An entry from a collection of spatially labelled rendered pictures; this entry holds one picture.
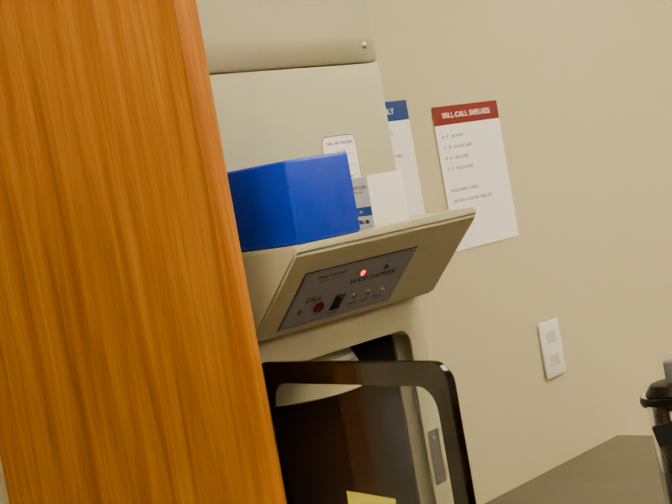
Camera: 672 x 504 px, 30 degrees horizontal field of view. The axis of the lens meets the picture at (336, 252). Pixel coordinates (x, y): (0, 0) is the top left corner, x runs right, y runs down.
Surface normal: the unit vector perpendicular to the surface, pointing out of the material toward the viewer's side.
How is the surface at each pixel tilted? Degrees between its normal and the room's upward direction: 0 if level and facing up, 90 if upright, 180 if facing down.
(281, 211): 90
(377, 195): 90
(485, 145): 90
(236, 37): 90
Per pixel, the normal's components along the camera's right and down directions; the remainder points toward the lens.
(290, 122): 0.72, -0.09
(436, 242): 0.63, 0.63
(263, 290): -0.67, 0.15
